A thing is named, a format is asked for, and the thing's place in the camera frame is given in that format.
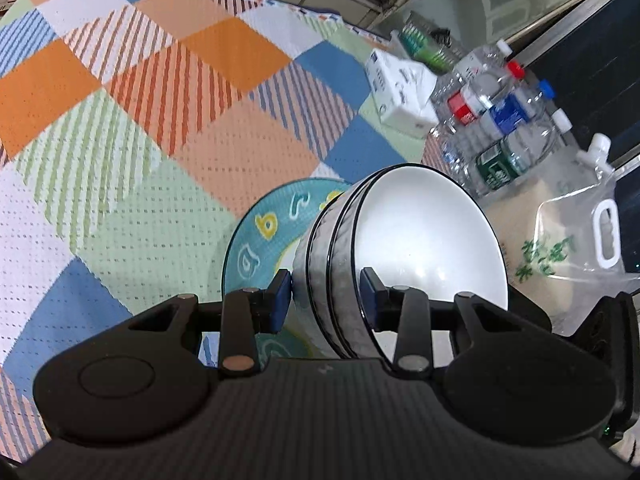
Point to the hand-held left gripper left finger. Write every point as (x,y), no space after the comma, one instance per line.
(281,302)

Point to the white tissue pack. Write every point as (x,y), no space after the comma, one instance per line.
(400,95)

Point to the clear rice bag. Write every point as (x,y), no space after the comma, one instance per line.
(550,240)

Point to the green label water bottle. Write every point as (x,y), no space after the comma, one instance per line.
(500,167)

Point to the teal fried egg plate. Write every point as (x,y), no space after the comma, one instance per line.
(250,250)

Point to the clear white-cap water bottle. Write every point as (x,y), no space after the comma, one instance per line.
(480,67)

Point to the blue label water bottle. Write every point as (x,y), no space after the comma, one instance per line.
(505,117)

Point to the checked colourful tablecloth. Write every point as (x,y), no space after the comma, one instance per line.
(125,160)

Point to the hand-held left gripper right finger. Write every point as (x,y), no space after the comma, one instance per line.
(370,294)

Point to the red label water bottle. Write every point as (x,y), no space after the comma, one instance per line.
(462,107)

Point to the white black-rimmed bowl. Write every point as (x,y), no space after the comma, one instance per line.
(300,275)
(318,280)
(425,230)

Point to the green packets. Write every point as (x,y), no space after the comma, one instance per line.
(425,42)

